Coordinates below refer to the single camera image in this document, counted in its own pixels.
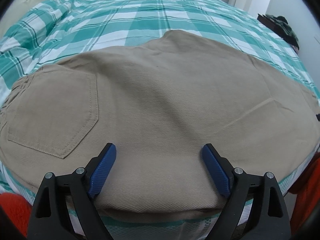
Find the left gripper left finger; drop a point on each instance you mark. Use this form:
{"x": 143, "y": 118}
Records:
{"x": 50, "y": 218}

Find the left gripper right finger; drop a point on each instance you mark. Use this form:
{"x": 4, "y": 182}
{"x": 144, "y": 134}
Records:
{"x": 268, "y": 217}

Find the khaki beige pants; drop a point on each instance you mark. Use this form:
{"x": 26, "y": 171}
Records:
{"x": 159, "y": 103}

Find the orange fleece garment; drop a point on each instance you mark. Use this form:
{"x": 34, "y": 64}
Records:
{"x": 18, "y": 211}

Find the pile of dark clothes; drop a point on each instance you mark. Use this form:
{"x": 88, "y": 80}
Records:
{"x": 283, "y": 29}

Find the teal plaid bed cover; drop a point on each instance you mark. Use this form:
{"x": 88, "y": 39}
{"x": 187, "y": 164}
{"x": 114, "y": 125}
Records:
{"x": 55, "y": 29}

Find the dark wooden side table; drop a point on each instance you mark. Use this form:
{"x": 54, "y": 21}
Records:
{"x": 266, "y": 22}

